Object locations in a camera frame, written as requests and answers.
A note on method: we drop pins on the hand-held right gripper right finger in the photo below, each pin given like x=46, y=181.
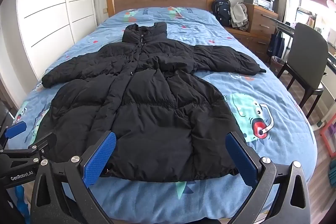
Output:
x=241, y=161

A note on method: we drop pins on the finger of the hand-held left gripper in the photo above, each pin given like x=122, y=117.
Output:
x=15, y=129
x=43, y=144

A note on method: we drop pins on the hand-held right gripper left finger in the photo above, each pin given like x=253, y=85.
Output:
x=99, y=158

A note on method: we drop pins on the black puffer coat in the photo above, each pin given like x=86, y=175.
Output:
x=147, y=98

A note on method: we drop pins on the beige clothes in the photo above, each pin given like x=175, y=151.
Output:
x=239, y=16

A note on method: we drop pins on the bed with blue cartoon duvet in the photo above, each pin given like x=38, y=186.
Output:
x=275, y=87

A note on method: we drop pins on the pink framed board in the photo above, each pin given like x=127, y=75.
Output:
x=329, y=137

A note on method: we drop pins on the trash bin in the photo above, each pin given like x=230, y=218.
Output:
x=277, y=65

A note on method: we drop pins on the low wooden cabinet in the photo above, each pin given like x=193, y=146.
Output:
x=252, y=43

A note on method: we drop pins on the dark blue bag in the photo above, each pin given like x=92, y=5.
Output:
x=275, y=43

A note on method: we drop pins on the white wardrobe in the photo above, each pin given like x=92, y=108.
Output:
x=44, y=3

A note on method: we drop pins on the dark grey chair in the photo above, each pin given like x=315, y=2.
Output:
x=309, y=50

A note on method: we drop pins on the desk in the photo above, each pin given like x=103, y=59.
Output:
x=284, y=26

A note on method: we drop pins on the wooden drawer chest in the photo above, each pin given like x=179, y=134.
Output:
x=262, y=19

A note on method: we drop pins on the black backpack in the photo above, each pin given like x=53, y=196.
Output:
x=221, y=11

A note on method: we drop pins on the beige wall socket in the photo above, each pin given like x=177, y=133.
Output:
x=104, y=10

